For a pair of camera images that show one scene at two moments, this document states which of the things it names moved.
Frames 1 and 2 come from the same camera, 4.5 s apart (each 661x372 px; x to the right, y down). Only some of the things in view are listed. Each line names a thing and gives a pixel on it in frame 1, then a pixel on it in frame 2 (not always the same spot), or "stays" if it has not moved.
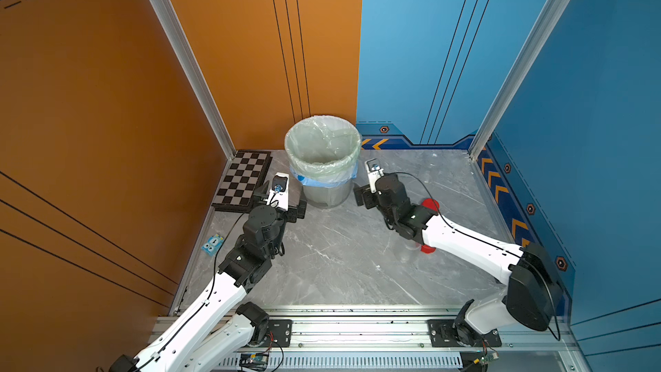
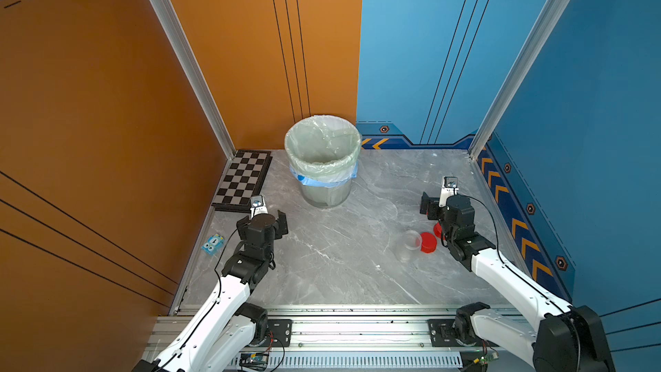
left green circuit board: x=254 y=361 stays
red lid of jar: x=428 y=249 stays
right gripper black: x=365 y=193 → x=433 y=206
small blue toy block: x=213 y=244 stays
